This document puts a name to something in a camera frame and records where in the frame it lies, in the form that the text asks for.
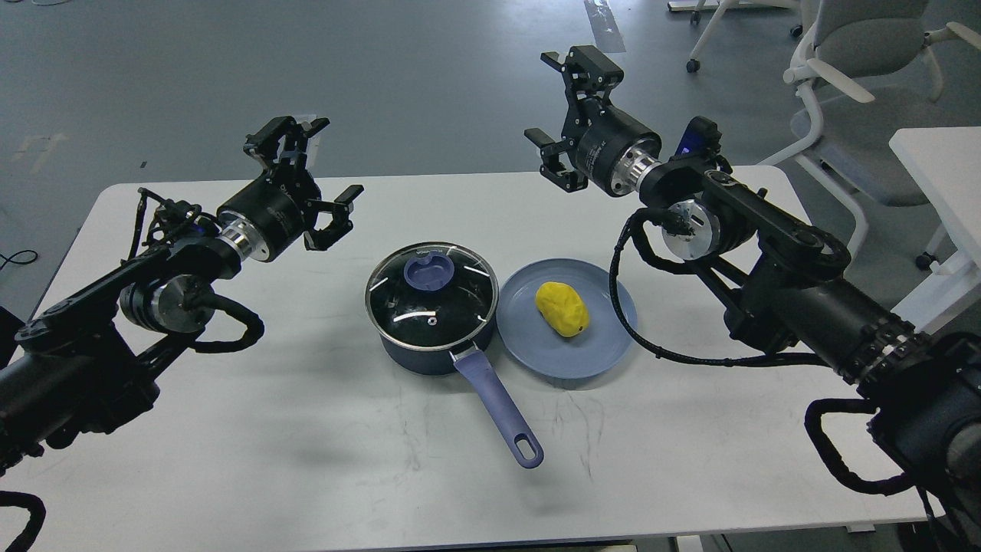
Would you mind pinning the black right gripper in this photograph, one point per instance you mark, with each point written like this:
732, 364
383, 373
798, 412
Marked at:
606, 145

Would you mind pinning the blue plate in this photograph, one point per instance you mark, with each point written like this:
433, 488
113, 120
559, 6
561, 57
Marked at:
534, 344

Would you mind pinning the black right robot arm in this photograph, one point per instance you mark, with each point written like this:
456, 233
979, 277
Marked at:
915, 422

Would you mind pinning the dark blue saucepan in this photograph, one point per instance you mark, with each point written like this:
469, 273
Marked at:
470, 360

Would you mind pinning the white grey office chair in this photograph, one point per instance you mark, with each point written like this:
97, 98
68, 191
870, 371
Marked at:
864, 70

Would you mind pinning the yellow potato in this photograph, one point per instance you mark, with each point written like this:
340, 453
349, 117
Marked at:
562, 308

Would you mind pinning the white side table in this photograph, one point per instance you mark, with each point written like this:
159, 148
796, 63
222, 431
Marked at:
945, 164

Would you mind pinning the glass pot lid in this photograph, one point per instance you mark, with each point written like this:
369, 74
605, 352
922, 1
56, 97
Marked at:
431, 296

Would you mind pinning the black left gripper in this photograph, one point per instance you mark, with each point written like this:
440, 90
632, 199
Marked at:
284, 202

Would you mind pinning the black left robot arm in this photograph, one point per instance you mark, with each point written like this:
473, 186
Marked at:
90, 363

